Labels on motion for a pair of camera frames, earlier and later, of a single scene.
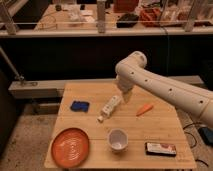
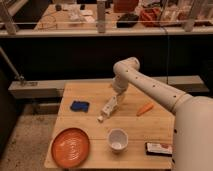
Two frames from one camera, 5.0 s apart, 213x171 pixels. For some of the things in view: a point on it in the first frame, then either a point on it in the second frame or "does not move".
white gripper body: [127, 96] to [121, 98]
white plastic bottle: [107, 110] does not move
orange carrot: [145, 108] does not move
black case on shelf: [127, 20] does not move
